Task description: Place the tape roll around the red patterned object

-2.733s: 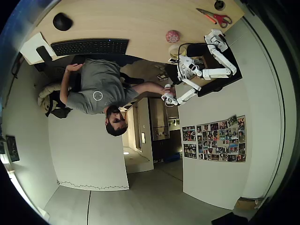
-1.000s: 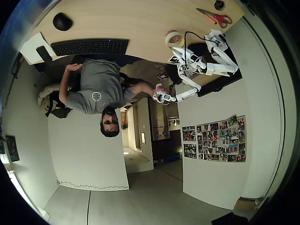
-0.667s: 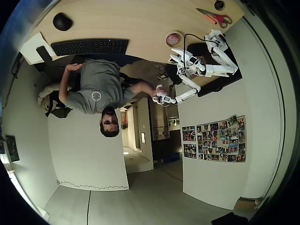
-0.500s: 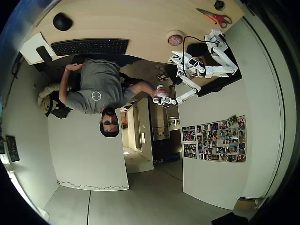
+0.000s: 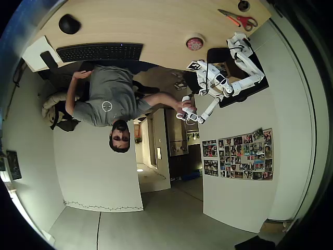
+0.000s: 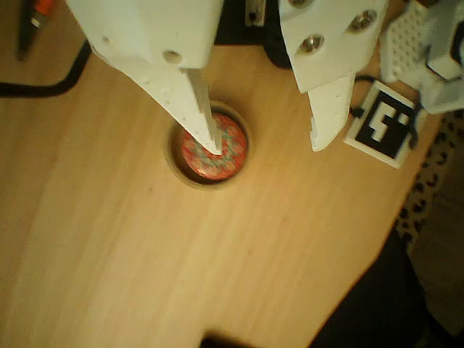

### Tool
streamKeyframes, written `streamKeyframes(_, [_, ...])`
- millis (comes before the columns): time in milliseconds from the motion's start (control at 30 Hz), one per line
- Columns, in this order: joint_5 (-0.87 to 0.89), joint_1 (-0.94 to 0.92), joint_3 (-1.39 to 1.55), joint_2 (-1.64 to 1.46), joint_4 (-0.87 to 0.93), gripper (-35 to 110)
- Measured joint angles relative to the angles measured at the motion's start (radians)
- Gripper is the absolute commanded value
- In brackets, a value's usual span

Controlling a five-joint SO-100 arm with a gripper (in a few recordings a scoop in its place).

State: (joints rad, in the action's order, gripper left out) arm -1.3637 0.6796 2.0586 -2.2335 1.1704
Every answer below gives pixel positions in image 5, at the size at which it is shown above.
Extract white leader arm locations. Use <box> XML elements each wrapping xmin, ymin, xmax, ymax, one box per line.
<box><xmin>176</xmin><ymin>95</ymin><xmax>224</xmax><ymax>124</ymax></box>

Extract person's left forearm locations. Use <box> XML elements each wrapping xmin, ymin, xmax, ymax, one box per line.
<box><xmin>65</xmin><ymin>77</ymin><xmax>79</xmax><ymax>115</ymax></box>

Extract person's right forearm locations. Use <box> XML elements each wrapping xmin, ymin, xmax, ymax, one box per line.
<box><xmin>149</xmin><ymin>91</ymin><xmax>180</xmax><ymax>107</ymax></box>

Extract person's right hand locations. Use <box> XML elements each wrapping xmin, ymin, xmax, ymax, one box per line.
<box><xmin>174</xmin><ymin>99</ymin><xmax>197</xmax><ymax>113</ymax></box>

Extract person's left hand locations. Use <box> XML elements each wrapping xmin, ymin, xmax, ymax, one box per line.
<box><xmin>72</xmin><ymin>70</ymin><xmax>92</xmax><ymax>80</ymax></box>

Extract black white marker tag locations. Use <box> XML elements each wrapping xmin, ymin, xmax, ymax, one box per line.
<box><xmin>186</xmin><ymin>60</ymin><xmax>202</xmax><ymax>71</ymax></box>

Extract steel refrigerator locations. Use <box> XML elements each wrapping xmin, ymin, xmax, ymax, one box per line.
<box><xmin>166</xmin><ymin>109</ymin><xmax>200</xmax><ymax>157</ymax></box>

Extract small photo collage poster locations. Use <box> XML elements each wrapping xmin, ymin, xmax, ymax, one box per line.
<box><xmin>202</xmin><ymin>140</ymin><xmax>218</xmax><ymax>158</ymax></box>
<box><xmin>203</xmin><ymin>159</ymin><xmax>219</xmax><ymax>177</ymax></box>

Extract large photo collage poster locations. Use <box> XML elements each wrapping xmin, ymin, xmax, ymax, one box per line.
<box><xmin>217</xmin><ymin>128</ymin><xmax>274</xmax><ymax>181</ymax></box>

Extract person's grey t-shirt torso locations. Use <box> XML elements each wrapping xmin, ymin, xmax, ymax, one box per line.
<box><xmin>72</xmin><ymin>65</ymin><xmax>154</xmax><ymax>128</ymax></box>

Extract blue crate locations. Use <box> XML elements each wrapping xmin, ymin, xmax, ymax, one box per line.
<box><xmin>181</xmin><ymin>169</ymin><xmax>201</xmax><ymax>182</ymax></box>

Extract person's bearded head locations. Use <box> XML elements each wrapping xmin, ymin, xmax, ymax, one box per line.
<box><xmin>108</xmin><ymin>119</ymin><xmax>131</xmax><ymax>154</ymax></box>

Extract black keyboard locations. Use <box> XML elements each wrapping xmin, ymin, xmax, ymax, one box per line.
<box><xmin>56</xmin><ymin>43</ymin><xmax>144</xmax><ymax>63</ymax></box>

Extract black computer mouse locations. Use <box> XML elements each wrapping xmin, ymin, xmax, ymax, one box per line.
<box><xmin>58</xmin><ymin>14</ymin><xmax>82</xmax><ymax>34</ymax></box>

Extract black bag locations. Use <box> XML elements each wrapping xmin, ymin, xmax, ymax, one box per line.
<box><xmin>50</xmin><ymin>101</ymin><xmax>80</xmax><ymax>133</ymax></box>

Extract beige plush blanket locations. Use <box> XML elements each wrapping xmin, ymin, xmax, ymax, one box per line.
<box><xmin>42</xmin><ymin>93</ymin><xmax>80</xmax><ymax>126</ymax></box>

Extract black phone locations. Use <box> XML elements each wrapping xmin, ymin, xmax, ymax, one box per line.
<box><xmin>40</xmin><ymin>51</ymin><xmax>58</xmax><ymax>69</ymax></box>

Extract cardboard box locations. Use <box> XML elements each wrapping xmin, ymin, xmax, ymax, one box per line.
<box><xmin>260</xmin><ymin>219</ymin><xmax>294</xmax><ymax>234</ymax></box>

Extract white paper sheet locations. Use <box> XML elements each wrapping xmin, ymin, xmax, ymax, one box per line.
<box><xmin>22</xmin><ymin>36</ymin><xmax>57</xmax><ymax>72</ymax></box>

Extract dark framed picture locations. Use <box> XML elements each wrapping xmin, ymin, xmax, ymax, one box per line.
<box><xmin>6</xmin><ymin>150</ymin><xmax>23</xmax><ymax>180</ymax></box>

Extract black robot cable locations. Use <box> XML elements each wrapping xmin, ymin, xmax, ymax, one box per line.
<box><xmin>204</xmin><ymin>60</ymin><xmax>210</xmax><ymax>91</ymax></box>

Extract red handled scissors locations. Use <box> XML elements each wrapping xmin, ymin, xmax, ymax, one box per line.
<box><xmin>217</xmin><ymin>9</ymin><xmax>259</xmax><ymax>32</ymax></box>

